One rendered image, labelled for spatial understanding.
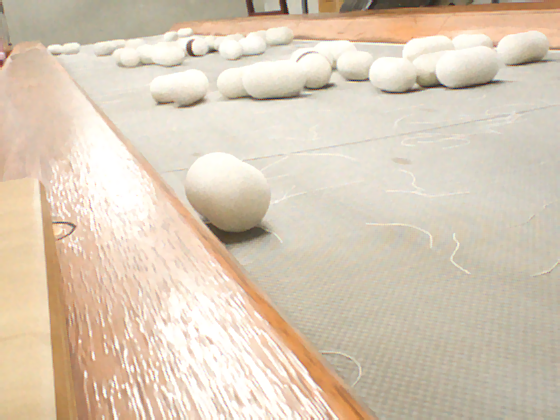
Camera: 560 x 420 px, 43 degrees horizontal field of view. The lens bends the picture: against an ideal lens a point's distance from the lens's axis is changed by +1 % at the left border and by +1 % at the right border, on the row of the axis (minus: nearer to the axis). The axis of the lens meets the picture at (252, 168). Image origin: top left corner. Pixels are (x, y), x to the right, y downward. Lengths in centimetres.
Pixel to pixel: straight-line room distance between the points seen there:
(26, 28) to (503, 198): 509
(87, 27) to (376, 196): 512
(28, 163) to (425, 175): 12
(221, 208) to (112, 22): 516
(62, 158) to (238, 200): 5
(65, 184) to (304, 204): 7
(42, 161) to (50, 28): 508
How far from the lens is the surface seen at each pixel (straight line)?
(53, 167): 18
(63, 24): 527
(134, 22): 536
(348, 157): 25
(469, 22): 61
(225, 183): 17
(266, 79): 41
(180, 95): 43
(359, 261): 16
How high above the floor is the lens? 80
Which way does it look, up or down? 14 degrees down
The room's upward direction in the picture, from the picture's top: 7 degrees counter-clockwise
